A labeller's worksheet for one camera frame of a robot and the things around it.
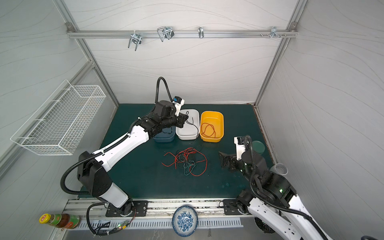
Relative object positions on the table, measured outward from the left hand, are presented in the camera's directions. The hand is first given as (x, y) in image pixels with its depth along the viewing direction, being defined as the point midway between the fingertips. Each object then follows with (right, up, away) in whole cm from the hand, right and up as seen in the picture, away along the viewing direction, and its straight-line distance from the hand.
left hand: (189, 114), depth 79 cm
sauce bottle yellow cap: (-53, -46, -16) cm, 72 cm away
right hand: (+19, -16, -12) cm, 28 cm away
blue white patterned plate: (-2, -52, -9) cm, 52 cm away
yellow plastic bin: (+15, -8, +29) cm, 33 cm away
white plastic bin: (+1, -8, +4) cm, 9 cm away
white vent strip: (-13, -53, -9) cm, 55 cm away
